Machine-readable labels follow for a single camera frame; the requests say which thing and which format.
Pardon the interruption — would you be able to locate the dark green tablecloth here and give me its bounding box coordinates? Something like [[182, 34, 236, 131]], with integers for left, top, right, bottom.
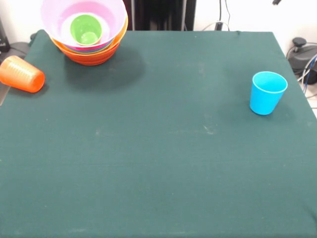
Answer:
[[0, 29, 317, 238]]

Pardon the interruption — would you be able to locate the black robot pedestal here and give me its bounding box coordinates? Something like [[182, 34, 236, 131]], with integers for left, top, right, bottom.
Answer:
[[122, 0, 197, 31]]

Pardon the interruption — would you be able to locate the large orange bowl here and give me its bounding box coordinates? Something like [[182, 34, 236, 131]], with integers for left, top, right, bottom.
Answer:
[[49, 16, 129, 58]]

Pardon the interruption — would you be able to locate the light blue cup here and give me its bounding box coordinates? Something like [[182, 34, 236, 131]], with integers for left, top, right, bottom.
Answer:
[[249, 71, 289, 116]]

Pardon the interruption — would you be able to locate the black wall cable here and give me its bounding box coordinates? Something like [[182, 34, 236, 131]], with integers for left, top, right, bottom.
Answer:
[[219, 0, 231, 30]]

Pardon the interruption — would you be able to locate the white and blue cable bundle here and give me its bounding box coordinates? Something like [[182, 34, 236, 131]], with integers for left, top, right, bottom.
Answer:
[[297, 53, 317, 110]]

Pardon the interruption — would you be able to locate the red-orange cup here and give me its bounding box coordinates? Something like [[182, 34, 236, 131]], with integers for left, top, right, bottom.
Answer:
[[0, 55, 46, 94]]

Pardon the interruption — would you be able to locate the red-orange bowl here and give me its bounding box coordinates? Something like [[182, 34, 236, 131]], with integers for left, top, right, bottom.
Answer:
[[57, 44, 117, 66]]

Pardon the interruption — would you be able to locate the black stand base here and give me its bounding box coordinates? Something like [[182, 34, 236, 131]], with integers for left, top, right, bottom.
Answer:
[[286, 37, 317, 75]]

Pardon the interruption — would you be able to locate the green cup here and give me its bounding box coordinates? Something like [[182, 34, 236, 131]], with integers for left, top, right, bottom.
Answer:
[[69, 14, 103, 47]]

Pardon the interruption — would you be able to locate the large pink bowl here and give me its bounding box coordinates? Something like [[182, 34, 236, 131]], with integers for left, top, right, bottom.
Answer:
[[40, 0, 128, 52]]

